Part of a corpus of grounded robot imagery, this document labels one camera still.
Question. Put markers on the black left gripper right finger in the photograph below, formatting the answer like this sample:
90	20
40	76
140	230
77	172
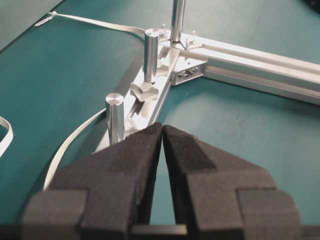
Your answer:
220	196

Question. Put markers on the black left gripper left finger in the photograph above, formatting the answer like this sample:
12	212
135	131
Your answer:
101	196

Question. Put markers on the short aluminium post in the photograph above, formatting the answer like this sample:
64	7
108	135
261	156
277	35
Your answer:
114	103

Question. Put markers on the middle aluminium post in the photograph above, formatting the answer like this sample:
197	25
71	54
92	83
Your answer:
151	39

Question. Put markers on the tall aluminium post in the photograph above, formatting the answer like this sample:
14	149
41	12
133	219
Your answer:
177	19

